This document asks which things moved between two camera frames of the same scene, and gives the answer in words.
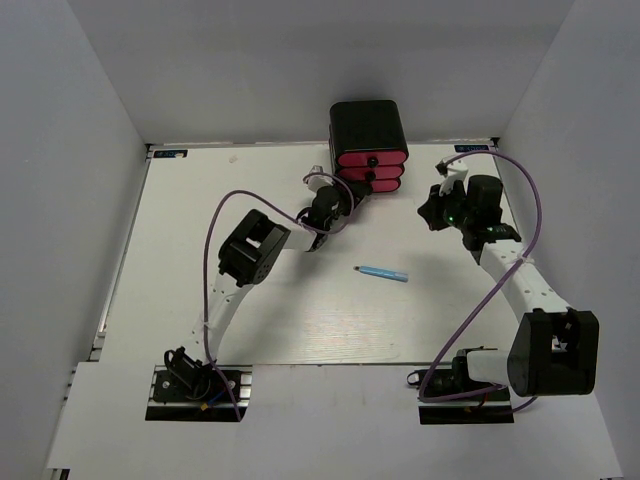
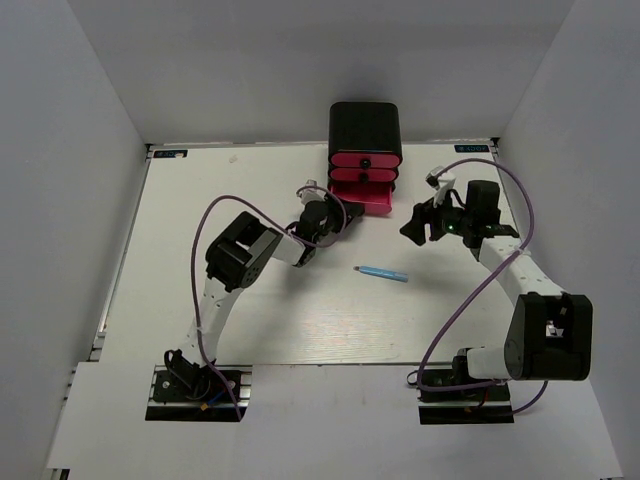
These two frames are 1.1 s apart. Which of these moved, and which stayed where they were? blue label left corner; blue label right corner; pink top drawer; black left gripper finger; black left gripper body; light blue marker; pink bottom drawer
Moved: pink top drawer; black left gripper finger; pink bottom drawer
Stayed: blue label right corner; black left gripper body; blue label left corner; light blue marker
